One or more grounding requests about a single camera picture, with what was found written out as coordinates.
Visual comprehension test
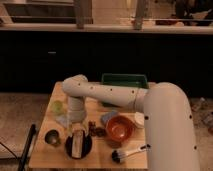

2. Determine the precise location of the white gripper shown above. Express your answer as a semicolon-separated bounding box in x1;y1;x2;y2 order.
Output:
71;124;86;158

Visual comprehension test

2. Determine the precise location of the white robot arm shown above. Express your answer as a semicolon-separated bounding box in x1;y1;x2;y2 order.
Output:
62;75;200;171

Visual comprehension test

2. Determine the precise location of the small metal cup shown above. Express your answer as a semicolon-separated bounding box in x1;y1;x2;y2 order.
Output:
45;130;61;146

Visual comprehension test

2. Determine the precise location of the green plastic bin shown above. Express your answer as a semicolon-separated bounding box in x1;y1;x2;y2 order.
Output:
101;73;149;89

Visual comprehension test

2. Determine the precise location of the dark brown toy object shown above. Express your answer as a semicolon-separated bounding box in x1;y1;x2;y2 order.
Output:
88;121;106;137

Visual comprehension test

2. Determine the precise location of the orange bowl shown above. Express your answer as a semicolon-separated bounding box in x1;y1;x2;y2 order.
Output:
105;115;134;142

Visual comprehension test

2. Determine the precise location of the black round plate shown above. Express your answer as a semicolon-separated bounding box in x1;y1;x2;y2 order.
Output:
65;135;92;159

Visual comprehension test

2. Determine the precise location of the black pole stand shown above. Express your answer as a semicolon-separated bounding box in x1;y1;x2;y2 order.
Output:
17;124;36;171

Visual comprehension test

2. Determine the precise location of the green plastic cup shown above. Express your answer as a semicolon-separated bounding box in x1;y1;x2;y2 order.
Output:
50;100;64;115

